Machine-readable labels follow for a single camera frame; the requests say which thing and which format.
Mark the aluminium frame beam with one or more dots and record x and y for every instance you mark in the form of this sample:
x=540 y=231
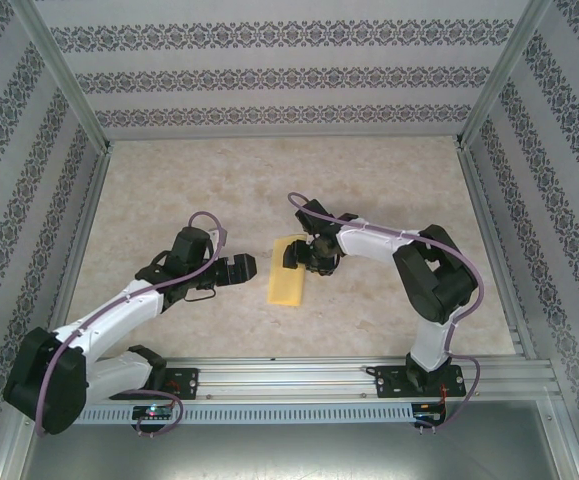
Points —
x=571 y=450
x=9 y=455

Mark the aluminium frame post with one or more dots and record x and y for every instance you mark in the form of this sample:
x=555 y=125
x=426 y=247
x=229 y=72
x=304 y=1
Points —
x=504 y=70
x=64 y=70

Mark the yellow paper sheet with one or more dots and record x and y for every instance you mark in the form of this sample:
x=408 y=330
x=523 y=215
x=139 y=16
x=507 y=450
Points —
x=284 y=287

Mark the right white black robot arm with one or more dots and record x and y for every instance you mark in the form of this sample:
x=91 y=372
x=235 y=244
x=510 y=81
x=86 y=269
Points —
x=369 y=245

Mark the aluminium floor rail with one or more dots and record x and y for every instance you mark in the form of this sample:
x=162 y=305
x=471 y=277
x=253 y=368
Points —
x=78 y=250
x=495 y=250

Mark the grey metal sheet panel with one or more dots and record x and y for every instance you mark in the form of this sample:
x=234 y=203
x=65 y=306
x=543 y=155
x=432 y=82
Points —
x=289 y=452

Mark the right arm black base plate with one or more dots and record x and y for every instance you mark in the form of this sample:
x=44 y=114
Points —
x=391 y=382

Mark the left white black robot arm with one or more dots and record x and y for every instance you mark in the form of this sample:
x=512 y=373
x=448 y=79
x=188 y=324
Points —
x=119 y=310

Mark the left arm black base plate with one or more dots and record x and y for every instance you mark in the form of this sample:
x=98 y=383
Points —
x=186 y=382

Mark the aluminium mounting rail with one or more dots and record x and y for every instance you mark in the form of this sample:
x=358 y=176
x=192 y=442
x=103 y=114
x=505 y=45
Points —
x=289 y=380

